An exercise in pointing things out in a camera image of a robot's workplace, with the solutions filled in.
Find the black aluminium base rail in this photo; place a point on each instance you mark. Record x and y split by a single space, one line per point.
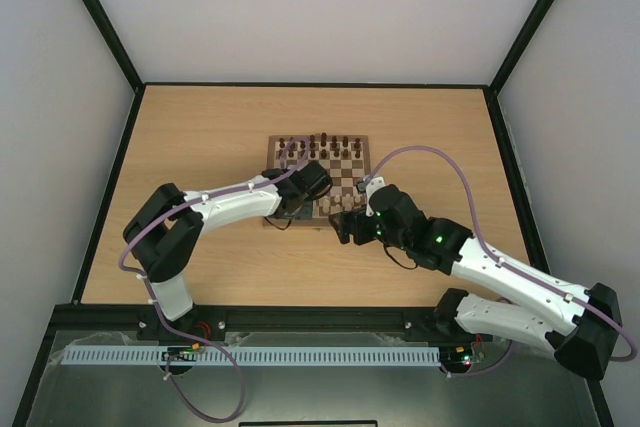
434 325

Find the white slotted cable duct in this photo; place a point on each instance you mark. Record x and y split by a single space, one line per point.
254 356

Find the wooden chess board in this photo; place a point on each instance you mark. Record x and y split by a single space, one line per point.
344 172

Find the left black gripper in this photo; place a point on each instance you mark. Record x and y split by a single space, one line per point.
306 212

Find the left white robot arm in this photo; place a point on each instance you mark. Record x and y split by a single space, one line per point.
162 236

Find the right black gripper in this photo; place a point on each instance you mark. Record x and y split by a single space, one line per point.
350 226

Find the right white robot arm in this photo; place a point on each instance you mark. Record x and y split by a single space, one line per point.
577 325

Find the black cage frame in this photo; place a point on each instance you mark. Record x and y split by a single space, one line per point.
514 177

